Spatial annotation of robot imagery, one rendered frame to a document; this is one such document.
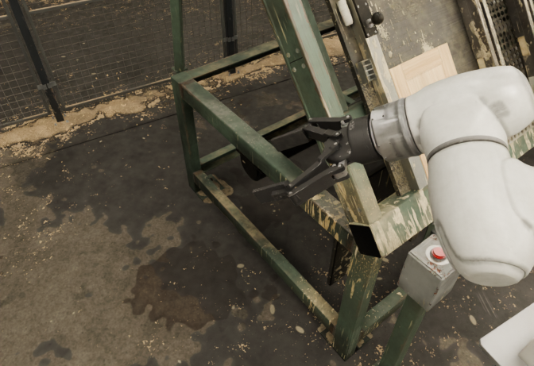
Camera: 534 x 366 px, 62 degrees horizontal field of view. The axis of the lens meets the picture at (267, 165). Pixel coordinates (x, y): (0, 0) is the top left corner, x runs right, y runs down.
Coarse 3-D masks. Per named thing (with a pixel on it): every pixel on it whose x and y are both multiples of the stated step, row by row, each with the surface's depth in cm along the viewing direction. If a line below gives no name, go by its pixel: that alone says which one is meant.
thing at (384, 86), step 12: (348, 0) 139; (360, 24) 139; (360, 36) 141; (360, 48) 143; (372, 48) 141; (372, 60) 141; (384, 60) 143; (384, 72) 143; (384, 84) 143; (384, 96) 144; (396, 96) 145; (408, 168) 148; (420, 168) 149; (408, 180) 151; (420, 180) 149
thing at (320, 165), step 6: (336, 144) 70; (330, 150) 71; (324, 156) 70; (318, 162) 71; (324, 162) 71; (312, 168) 71; (318, 168) 71; (324, 168) 71; (306, 174) 70; (312, 174) 71; (294, 180) 71; (300, 180) 70; (306, 180) 71; (288, 186) 70; (294, 186) 70
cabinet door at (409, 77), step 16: (432, 48) 160; (448, 48) 161; (400, 64) 149; (416, 64) 153; (432, 64) 157; (448, 64) 161; (400, 80) 149; (416, 80) 153; (432, 80) 157; (400, 96) 149
